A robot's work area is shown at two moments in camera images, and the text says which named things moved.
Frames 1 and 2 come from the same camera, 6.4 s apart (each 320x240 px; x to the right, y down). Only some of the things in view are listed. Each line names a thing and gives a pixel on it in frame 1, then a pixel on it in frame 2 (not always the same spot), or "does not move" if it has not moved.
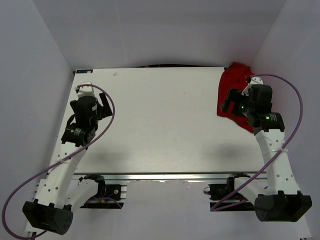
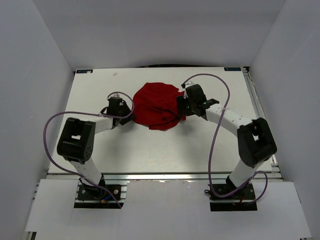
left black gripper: (104, 111) → (125, 108)
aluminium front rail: (165, 176) does not move
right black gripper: (231, 97) → (182, 101)
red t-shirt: (233, 76) → (155, 105)
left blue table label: (84, 71) does not move
